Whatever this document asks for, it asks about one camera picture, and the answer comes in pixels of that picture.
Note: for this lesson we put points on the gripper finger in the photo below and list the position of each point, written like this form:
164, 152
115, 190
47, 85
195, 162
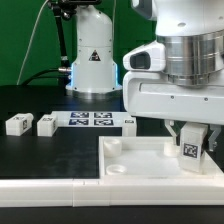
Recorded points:
216, 130
174, 130

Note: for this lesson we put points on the white L-shaped fence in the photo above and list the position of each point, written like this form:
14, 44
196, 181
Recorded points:
83, 193

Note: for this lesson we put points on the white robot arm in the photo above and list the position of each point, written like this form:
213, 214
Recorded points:
179, 76

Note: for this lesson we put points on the white square table top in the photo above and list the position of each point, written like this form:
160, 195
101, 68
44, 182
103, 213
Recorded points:
148, 158

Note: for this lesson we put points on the white marker base plate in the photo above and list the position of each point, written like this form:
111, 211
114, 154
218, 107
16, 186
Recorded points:
92, 119

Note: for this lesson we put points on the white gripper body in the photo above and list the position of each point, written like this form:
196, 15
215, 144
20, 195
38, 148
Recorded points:
150, 95

